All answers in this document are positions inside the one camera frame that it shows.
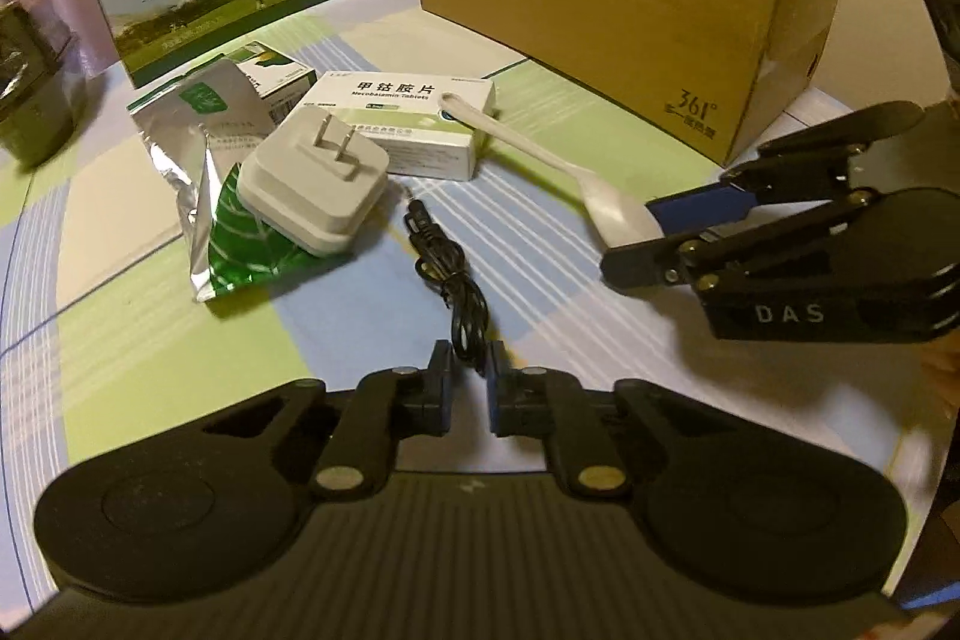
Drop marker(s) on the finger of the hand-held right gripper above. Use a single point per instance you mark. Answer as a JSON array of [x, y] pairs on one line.
[[637, 265], [697, 209]]

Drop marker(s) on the white tablet box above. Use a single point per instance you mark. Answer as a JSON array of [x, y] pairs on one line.
[[420, 119]]

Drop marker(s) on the plastic-wrapped dark bowl stack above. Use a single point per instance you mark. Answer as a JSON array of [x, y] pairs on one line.
[[26, 85]]

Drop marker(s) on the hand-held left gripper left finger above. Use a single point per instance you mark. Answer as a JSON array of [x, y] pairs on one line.
[[448, 385]]

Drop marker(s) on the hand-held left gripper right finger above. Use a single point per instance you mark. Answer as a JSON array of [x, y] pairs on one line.
[[493, 392]]

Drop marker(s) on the white charger adapter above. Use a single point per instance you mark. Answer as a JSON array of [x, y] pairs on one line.
[[315, 190]]

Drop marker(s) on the desktop with checked tablecloth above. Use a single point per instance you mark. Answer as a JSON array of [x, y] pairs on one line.
[[112, 325]]

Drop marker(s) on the silver foil tea bag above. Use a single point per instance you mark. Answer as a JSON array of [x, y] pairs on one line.
[[195, 160]]

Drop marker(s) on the white plastic spoon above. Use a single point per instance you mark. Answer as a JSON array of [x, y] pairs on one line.
[[540, 156]]

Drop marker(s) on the green and white medicine box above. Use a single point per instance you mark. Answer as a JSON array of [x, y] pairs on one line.
[[281, 81]]

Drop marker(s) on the brown cardboard shoe box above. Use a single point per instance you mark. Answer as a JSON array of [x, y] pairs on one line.
[[600, 10]]

